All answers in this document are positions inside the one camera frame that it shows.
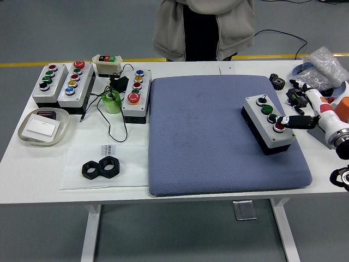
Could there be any person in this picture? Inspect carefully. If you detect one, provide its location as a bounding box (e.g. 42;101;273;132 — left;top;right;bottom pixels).
152;0;256;62

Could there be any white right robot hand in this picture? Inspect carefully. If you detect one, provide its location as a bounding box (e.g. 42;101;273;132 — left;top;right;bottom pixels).
275;79;344;138

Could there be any clear bag of washers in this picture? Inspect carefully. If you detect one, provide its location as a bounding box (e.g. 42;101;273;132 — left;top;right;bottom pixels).
296;68;341;91

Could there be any orange cylinder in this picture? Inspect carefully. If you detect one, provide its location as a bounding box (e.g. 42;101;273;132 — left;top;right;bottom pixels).
334;97;349;123

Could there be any black floor cable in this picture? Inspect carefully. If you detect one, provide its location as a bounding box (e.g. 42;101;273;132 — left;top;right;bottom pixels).
231;29;309;61

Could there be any grey box with black knob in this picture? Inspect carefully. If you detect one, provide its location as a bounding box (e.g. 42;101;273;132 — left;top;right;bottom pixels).
32;63;69;109

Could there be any bubble wrap bag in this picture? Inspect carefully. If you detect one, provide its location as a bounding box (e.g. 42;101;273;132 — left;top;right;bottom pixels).
302;46;349;92

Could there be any grey block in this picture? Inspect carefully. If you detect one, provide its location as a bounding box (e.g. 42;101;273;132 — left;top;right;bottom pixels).
307;122;328;138

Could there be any green tape roll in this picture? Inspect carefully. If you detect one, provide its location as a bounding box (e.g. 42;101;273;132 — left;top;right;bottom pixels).
101;91;122;115

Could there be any white table leg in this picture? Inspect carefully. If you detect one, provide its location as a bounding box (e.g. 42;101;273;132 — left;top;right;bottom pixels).
269;198;300;262
80;204;102;262

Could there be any small black hex nut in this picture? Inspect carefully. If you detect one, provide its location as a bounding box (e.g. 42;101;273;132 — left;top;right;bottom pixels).
81;160;102;180

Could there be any grey four-button control box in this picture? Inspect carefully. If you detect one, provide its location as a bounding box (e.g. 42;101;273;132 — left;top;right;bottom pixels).
242;94;296;156

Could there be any large black hex nut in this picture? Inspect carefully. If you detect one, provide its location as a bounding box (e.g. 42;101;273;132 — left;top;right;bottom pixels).
98;156;121;178

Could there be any metal floor plate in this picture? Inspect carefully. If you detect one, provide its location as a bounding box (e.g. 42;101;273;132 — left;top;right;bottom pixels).
232;200;257;221

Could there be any grey five-button emergency stop box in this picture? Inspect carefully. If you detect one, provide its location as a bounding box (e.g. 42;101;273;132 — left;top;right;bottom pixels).
57;59;95;115
122;68;153;125

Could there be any black power adapter with cord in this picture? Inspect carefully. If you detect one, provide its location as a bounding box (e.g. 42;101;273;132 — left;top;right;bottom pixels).
80;63;135;143

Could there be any cream three-button switch box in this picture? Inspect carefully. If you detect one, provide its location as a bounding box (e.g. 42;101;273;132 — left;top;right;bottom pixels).
92;54;123;78

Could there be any white switch plate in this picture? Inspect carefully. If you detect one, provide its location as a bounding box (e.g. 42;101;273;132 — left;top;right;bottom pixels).
22;114;61;142

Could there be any black module with green terminal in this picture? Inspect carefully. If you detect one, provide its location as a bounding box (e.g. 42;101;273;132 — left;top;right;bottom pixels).
285;87;310;109

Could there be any black gear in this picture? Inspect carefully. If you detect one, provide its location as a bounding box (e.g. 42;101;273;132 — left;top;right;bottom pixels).
269;73;286;91

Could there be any white shallow tray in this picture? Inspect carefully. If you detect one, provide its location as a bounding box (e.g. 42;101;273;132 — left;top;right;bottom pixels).
17;108;70;147

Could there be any dark red small box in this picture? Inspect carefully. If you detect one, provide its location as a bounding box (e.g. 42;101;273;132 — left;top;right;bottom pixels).
37;110;57;120

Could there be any clear plastic bag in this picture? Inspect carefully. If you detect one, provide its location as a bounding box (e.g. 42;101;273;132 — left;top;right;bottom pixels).
59;144;149;191

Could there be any blue-grey woven mat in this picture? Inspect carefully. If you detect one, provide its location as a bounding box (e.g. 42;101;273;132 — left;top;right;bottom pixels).
148;75;314;197

